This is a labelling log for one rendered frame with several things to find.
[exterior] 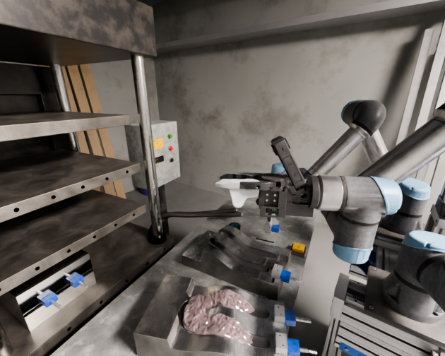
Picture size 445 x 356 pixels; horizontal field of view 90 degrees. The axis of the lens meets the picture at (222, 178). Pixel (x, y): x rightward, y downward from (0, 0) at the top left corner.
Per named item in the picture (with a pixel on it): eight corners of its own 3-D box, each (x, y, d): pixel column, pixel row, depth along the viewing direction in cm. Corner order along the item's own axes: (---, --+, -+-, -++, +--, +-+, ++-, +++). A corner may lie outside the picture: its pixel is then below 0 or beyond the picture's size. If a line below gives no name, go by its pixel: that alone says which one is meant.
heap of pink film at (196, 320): (255, 303, 88) (256, 288, 86) (252, 350, 72) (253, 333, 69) (191, 293, 93) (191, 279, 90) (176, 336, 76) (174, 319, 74)
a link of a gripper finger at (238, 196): (215, 210, 45) (259, 209, 46) (215, 181, 44) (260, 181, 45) (214, 205, 48) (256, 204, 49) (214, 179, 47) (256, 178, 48)
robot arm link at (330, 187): (345, 179, 43) (331, 171, 51) (320, 178, 43) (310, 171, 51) (340, 216, 44) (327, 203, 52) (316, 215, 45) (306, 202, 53)
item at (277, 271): (303, 283, 97) (305, 273, 95) (301, 291, 93) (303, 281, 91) (273, 273, 103) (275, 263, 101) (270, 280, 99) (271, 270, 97)
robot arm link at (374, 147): (393, 206, 110) (348, 109, 96) (375, 194, 124) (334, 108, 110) (419, 195, 107) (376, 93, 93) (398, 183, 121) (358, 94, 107)
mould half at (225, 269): (289, 264, 117) (292, 242, 113) (276, 302, 96) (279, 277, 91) (208, 238, 139) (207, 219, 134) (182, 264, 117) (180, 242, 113)
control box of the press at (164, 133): (191, 289, 201) (180, 121, 150) (169, 316, 176) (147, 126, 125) (171, 280, 210) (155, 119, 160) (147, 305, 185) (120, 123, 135)
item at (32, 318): (96, 282, 107) (89, 253, 102) (30, 332, 85) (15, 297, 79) (41, 251, 129) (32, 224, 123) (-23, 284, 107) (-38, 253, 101)
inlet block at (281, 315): (308, 320, 85) (310, 309, 83) (311, 333, 80) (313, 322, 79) (273, 314, 87) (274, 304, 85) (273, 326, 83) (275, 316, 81)
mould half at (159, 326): (283, 311, 91) (286, 291, 88) (289, 388, 67) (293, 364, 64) (168, 293, 100) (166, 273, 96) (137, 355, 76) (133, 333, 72)
